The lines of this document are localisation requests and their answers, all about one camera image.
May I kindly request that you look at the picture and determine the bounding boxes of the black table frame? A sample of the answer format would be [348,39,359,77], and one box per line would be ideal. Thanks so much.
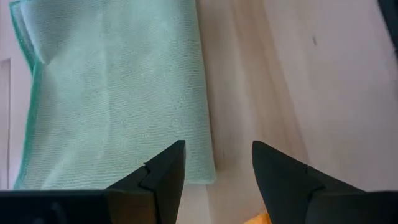
[377,0,398,60]

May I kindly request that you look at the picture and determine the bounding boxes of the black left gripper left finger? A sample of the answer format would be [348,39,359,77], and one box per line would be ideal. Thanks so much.
[105,139,187,224]

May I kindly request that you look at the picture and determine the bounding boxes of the light green microfiber towel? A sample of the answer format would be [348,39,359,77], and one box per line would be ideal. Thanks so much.
[8,0,217,191]

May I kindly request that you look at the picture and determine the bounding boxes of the orange microfiber towel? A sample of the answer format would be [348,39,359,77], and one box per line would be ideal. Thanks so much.
[243,212,272,224]

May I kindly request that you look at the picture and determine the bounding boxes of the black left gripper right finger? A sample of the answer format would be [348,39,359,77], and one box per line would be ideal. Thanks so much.
[251,140,368,224]

